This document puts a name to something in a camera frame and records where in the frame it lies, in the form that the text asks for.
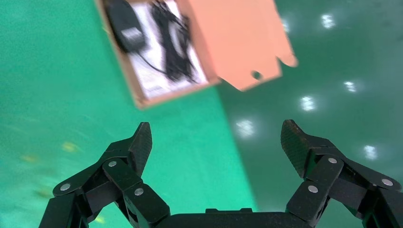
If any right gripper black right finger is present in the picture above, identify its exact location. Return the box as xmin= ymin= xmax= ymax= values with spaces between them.
xmin=280 ymin=119 xmax=403 ymax=228

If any white printed paper sheet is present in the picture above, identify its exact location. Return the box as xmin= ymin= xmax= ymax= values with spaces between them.
xmin=129 ymin=0 xmax=209 ymax=98

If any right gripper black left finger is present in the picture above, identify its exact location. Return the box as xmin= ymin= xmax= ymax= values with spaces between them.
xmin=39 ymin=122 xmax=171 ymax=228

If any black wired computer mouse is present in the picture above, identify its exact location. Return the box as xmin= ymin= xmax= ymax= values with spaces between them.
xmin=105 ymin=0 xmax=177 ymax=79

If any black data cable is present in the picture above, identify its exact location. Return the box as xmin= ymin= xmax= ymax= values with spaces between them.
xmin=151 ymin=0 xmax=197 ymax=84

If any orange cardboard box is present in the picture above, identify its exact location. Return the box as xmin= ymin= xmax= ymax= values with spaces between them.
xmin=94 ymin=0 xmax=298 ymax=109

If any green table mat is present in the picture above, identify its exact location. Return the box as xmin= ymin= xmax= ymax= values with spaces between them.
xmin=0 ymin=0 xmax=257 ymax=228

